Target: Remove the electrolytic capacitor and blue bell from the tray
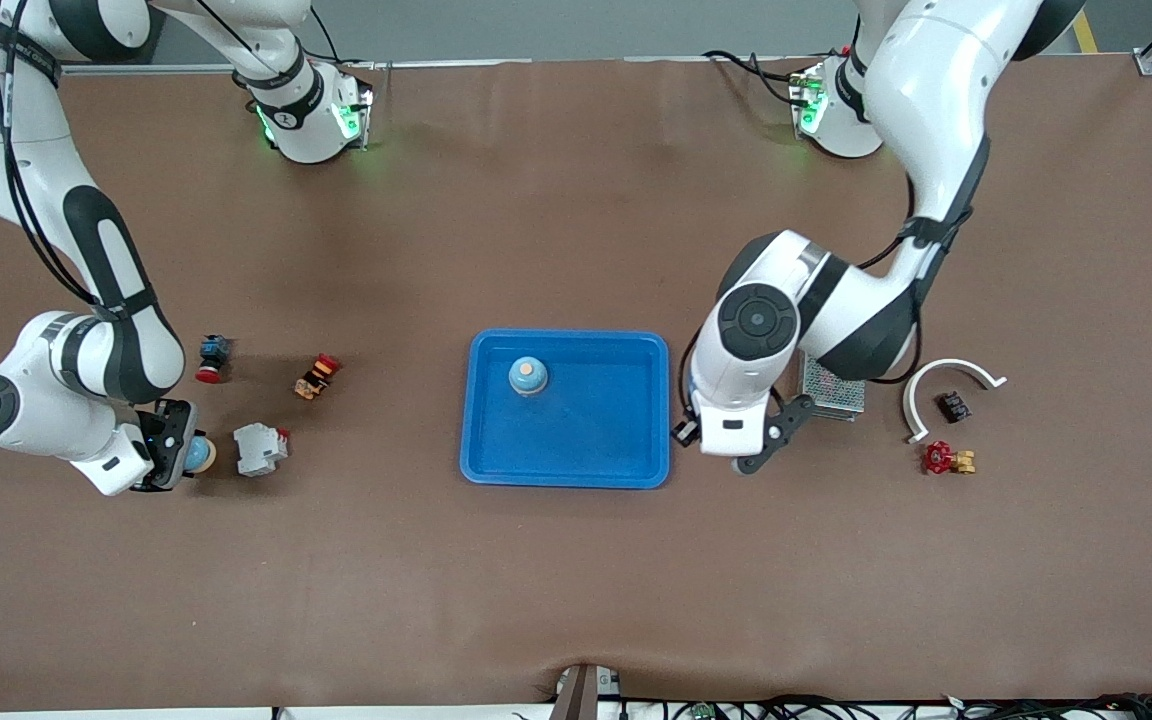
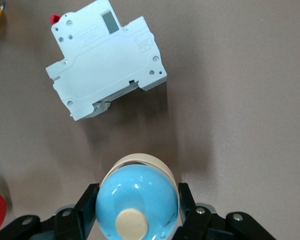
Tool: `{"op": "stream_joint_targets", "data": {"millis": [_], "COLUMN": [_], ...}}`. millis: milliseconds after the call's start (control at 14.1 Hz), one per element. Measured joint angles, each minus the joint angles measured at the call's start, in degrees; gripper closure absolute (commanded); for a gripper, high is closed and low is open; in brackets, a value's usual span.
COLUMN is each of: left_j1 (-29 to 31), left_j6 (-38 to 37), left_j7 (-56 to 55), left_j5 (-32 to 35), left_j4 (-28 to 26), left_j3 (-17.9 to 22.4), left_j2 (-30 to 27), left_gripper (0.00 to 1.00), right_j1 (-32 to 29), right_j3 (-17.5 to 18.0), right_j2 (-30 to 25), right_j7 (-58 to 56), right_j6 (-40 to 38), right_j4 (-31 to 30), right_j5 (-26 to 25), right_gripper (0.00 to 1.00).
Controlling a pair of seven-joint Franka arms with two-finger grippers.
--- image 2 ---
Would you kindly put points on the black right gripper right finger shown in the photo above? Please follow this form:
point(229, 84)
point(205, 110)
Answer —
point(202, 225)

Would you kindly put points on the brown table cover mat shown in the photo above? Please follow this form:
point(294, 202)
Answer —
point(240, 100)

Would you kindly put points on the blue dome call bell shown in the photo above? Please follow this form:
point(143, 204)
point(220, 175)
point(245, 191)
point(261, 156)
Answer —
point(140, 190)

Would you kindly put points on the white circuit breaker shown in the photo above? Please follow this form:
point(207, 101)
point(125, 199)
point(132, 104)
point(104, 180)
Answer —
point(102, 70)

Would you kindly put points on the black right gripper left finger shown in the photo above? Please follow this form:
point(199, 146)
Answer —
point(65, 225)

